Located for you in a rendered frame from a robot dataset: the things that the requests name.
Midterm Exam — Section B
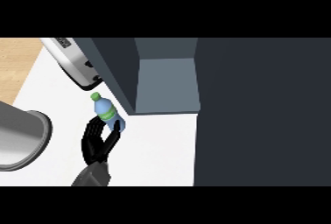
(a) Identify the grey open cabinet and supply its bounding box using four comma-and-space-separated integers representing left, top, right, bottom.
72, 38, 202, 116

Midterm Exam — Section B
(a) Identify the grey round sink basin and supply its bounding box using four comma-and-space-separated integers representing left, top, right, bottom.
0, 100, 54, 172

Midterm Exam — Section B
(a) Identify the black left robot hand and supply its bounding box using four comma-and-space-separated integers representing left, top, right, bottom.
79, 115, 122, 166

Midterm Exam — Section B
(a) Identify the blue water bottle green cap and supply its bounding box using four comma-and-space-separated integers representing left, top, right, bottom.
88, 91, 127, 134

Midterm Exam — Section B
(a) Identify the silver toaster appliance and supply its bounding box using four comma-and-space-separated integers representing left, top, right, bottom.
38, 38, 104, 91

